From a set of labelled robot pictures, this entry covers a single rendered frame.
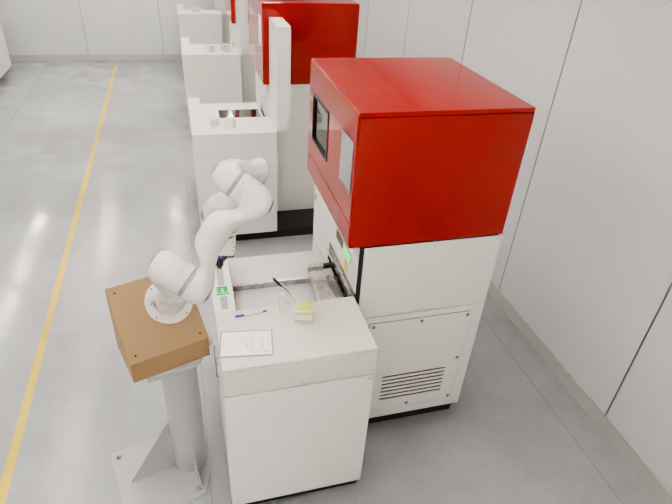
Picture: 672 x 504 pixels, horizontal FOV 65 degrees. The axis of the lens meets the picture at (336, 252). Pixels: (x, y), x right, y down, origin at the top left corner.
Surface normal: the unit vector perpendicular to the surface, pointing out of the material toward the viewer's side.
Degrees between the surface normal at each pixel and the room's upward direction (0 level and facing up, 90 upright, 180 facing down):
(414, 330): 90
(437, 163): 90
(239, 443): 90
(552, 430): 0
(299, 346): 0
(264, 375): 90
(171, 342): 42
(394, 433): 0
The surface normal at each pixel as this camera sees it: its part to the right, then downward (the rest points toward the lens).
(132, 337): 0.41, -0.30
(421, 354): 0.26, 0.55
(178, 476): 0.06, -0.84
